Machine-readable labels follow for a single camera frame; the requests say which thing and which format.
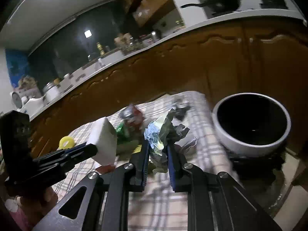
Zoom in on yellow ring toy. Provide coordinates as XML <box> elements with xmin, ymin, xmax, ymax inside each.
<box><xmin>59</xmin><ymin>136</ymin><xmax>75</xmax><ymax>150</ymax></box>

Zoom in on black wok pan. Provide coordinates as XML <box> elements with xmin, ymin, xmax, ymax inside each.
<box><xmin>181</xmin><ymin>0</ymin><xmax>242</xmax><ymax>14</ymax></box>

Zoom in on green drink pouch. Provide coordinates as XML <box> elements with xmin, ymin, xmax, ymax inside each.
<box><xmin>116</xmin><ymin>121</ymin><xmax>141</xmax><ymax>153</ymax></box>

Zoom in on brown wooden base cabinets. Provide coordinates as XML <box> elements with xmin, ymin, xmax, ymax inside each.
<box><xmin>29</xmin><ymin>17</ymin><xmax>307</xmax><ymax>157</ymax></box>

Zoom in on left hand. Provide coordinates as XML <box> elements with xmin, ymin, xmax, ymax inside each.
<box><xmin>4</xmin><ymin>187</ymin><xmax>59</xmax><ymax>230</ymax></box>

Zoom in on utensil holder rack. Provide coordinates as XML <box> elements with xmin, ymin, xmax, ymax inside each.
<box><xmin>114</xmin><ymin>33</ymin><xmax>136</xmax><ymax>55</ymax></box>

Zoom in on yellow oil bottle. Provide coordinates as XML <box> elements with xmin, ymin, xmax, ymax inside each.
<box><xmin>97</xmin><ymin>42</ymin><xmax>105</xmax><ymax>56</ymax></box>

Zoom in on white canister with lid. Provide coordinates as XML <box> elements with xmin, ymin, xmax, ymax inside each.
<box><xmin>43</xmin><ymin>82</ymin><xmax>60</xmax><ymax>103</ymax></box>

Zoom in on blue white wrapper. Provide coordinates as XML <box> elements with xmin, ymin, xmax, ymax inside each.
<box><xmin>143</xmin><ymin>109</ymin><xmax>191</xmax><ymax>174</ymax></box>

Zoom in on brown upper wall cabinets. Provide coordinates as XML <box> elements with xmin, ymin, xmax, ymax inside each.
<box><xmin>120</xmin><ymin>0</ymin><xmax>176</xmax><ymax>29</ymax></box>

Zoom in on white round clock device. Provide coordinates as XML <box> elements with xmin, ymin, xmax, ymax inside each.
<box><xmin>10</xmin><ymin>91</ymin><xmax>23</xmax><ymax>110</ymax></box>

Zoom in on white round trash bin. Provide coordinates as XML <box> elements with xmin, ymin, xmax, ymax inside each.
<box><xmin>212</xmin><ymin>92</ymin><xmax>291</xmax><ymax>157</ymax></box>

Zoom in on red snack packet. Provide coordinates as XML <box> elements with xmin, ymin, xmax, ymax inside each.
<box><xmin>120</xmin><ymin>104</ymin><xmax>144</xmax><ymax>130</ymax></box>

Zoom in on dark silver wrapper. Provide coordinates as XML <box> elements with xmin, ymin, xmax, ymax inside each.
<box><xmin>172</xmin><ymin>95</ymin><xmax>191</xmax><ymax>121</ymax></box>

